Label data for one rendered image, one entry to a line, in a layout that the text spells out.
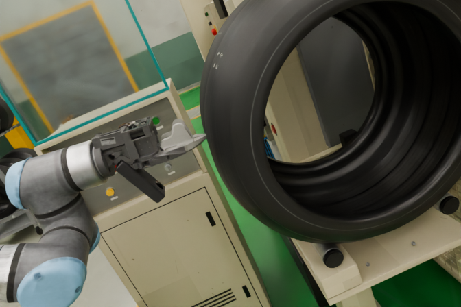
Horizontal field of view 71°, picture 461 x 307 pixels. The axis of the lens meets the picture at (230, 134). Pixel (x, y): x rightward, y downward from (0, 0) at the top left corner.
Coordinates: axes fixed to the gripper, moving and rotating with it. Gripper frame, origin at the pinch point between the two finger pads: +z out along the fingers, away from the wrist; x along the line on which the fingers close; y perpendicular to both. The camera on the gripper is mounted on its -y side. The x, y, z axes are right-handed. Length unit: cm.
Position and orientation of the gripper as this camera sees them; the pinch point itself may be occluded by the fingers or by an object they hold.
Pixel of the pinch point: (202, 140)
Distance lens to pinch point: 66.2
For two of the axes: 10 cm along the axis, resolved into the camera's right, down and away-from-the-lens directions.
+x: -1.7, -2.9, 9.4
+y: -2.5, -9.1, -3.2
